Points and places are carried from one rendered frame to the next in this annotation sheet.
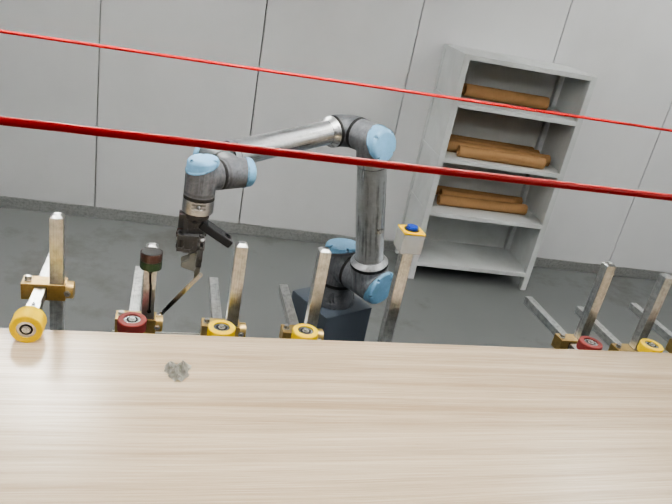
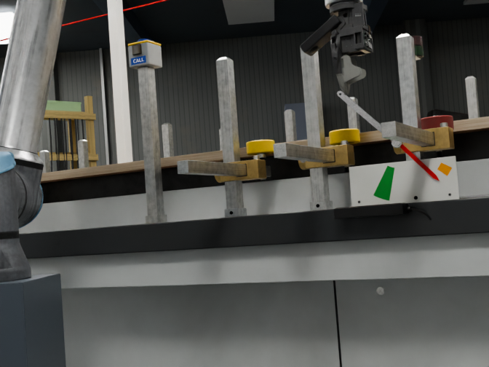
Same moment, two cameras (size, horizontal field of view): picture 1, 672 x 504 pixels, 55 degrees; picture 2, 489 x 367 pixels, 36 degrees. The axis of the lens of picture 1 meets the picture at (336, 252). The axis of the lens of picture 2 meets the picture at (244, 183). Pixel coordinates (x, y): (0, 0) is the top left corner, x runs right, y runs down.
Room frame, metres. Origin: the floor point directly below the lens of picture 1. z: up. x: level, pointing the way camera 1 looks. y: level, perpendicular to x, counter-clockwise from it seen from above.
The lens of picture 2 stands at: (3.19, 1.47, 0.68)
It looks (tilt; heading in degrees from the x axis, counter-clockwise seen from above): 3 degrees up; 225
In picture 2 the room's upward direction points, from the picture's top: 4 degrees counter-clockwise
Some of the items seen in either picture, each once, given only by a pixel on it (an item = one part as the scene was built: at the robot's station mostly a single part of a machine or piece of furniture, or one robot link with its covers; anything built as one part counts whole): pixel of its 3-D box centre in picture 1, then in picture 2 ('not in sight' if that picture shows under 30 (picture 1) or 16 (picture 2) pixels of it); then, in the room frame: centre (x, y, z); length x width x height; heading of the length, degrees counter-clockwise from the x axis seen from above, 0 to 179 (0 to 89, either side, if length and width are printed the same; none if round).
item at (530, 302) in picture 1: (554, 329); not in sight; (2.14, -0.86, 0.83); 0.43 x 0.03 x 0.04; 17
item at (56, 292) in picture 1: (48, 288); not in sight; (1.55, 0.77, 0.95); 0.13 x 0.06 x 0.05; 107
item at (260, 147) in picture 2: (303, 344); (261, 159); (1.67, 0.04, 0.85); 0.08 x 0.08 x 0.11
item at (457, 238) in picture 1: (486, 172); not in sight; (4.43, -0.93, 0.78); 0.90 x 0.45 x 1.55; 102
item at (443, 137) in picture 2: (139, 323); (423, 140); (1.62, 0.53, 0.85); 0.13 x 0.06 x 0.05; 107
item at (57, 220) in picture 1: (57, 291); not in sight; (1.56, 0.75, 0.94); 0.03 x 0.03 x 0.48; 17
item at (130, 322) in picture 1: (131, 334); (437, 138); (1.54, 0.53, 0.85); 0.08 x 0.08 x 0.11
